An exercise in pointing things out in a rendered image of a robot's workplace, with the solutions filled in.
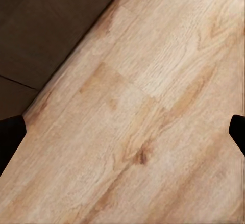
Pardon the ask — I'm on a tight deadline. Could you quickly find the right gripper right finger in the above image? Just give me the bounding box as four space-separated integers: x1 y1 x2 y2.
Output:
229 115 245 156

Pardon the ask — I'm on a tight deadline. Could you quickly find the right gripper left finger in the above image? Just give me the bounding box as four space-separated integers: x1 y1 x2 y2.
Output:
0 114 27 176

